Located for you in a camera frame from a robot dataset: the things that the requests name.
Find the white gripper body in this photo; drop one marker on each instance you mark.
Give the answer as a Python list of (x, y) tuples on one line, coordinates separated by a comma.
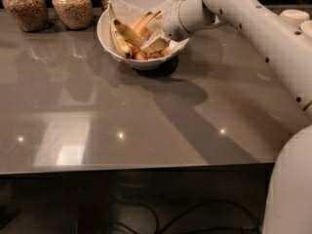
[(172, 23)]

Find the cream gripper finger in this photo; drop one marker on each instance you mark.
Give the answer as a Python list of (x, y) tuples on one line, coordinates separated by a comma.
[(157, 42), (154, 25)]

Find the yellow banana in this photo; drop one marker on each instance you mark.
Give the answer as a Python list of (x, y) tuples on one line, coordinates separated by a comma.
[(122, 47), (128, 33)]

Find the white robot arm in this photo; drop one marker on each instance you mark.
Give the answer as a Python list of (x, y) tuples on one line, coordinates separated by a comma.
[(288, 52)]

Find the orange-tinted banana pair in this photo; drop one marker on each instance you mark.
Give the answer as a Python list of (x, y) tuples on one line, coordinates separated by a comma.
[(139, 26)]

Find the white ceramic bowl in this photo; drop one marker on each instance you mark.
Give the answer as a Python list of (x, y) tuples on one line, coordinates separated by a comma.
[(107, 36)]

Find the white paper liner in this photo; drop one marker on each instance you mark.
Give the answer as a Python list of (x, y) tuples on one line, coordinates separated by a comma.
[(138, 32)]

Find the glass cereal jar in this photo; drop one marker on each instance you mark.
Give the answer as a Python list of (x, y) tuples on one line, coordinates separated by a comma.
[(75, 14), (28, 15)]

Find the left glass cereal jar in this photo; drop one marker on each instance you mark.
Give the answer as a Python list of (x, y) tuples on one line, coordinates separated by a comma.
[(28, 15)]

